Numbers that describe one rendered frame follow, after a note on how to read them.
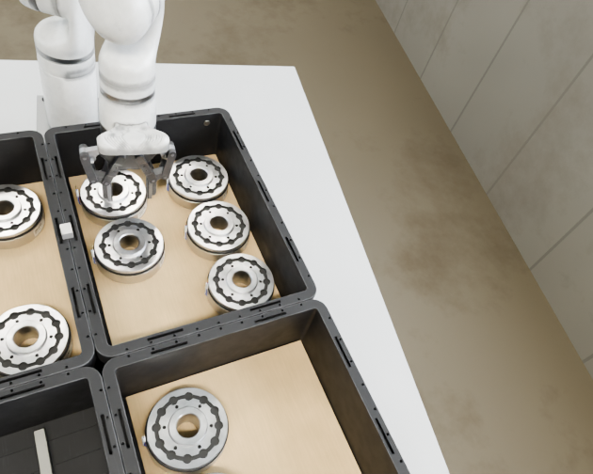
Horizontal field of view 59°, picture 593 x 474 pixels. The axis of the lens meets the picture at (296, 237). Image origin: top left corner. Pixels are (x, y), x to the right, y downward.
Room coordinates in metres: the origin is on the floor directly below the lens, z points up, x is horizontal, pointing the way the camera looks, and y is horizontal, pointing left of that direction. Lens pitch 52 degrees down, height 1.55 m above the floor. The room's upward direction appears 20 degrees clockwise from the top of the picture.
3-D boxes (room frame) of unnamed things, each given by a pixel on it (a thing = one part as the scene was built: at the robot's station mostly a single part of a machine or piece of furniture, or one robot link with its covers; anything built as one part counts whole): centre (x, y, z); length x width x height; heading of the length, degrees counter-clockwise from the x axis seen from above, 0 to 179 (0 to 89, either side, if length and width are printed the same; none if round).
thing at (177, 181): (0.59, 0.19, 0.86); 0.10 x 0.10 x 0.01
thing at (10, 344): (0.23, 0.29, 0.86); 0.05 x 0.05 x 0.01
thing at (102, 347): (0.46, 0.18, 0.92); 0.40 x 0.30 x 0.02; 40
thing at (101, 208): (0.50, 0.30, 0.86); 0.10 x 0.10 x 0.01
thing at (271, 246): (0.46, 0.18, 0.87); 0.40 x 0.30 x 0.11; 40
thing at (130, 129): (0.50, 0.27, 1.05); 0.11 x 0.09 x 0.06; 33
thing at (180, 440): (0.19, 0.05, 0.86); 0.05 x 0.05 x 0.01
